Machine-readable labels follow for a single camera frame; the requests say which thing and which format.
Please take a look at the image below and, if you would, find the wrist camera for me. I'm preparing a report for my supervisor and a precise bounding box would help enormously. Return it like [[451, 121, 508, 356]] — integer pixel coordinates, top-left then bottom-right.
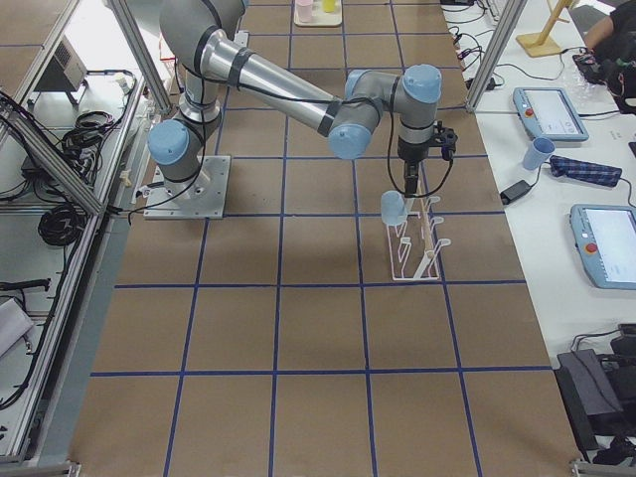
[[429, 120, 458, 162]]

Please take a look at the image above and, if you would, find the black power adapter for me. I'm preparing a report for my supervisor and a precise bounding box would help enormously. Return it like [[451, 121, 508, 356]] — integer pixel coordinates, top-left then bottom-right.
[[500, 180, 533, 206]]

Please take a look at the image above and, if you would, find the teach pendant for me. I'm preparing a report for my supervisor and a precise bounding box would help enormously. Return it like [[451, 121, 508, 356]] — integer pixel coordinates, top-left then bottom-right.
[[569, 204, 635, 290], [512, 87, 589, 142]]

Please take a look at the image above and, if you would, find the blue plaid pouch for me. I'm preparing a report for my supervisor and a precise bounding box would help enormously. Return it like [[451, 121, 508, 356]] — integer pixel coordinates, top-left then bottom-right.
[[549, 155, 622, 188]]

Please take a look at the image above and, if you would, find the cream plastic tray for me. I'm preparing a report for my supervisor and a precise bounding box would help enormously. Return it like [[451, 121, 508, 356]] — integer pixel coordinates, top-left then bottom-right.
[[293, 0, 343, 28]]

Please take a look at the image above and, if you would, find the near teach pendant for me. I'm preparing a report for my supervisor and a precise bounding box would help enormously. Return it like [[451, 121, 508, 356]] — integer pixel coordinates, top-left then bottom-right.
[[569, 204, 635, 290]]

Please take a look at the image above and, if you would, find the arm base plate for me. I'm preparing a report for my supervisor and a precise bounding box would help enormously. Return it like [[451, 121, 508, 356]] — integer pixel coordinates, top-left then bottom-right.
[[143, 155, 232, 220]]

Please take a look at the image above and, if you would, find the wooden stand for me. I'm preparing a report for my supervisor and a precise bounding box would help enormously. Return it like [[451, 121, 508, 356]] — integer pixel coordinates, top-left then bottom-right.
[[516, 0, 574, 58]]

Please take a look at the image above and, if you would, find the far teach pendant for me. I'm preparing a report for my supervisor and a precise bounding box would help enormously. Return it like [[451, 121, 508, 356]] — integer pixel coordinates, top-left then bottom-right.
[[512, 87, 589, 142]]

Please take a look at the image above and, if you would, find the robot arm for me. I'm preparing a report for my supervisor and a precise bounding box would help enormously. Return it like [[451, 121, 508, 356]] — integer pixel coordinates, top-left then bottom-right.
[[150, 1, 457, 198]]

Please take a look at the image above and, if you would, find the pink plastic cup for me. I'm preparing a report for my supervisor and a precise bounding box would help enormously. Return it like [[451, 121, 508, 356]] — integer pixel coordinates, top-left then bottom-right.
[[295, 0, 313, 23]]

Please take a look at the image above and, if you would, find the aluminium frame post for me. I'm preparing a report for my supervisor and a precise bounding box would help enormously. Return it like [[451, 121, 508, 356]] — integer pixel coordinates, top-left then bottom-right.
[[465, 0, 527, 113]]

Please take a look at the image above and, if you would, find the blue cup on desk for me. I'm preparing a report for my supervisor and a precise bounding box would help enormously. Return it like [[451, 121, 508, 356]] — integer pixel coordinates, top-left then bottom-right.
[[522, 137, 556, 171]]

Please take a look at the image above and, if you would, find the white wire cup rack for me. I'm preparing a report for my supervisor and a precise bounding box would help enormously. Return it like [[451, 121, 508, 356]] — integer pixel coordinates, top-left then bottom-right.
[[385, 196, 451, 282]]

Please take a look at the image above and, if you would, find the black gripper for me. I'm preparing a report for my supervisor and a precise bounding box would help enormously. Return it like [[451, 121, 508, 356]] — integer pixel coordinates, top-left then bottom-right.
[[397, 141, 429, 198]]

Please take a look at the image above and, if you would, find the light blue plastic cup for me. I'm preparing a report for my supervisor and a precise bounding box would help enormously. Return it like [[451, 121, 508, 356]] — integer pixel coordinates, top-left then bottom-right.
[[381, 190, 407, 227]]

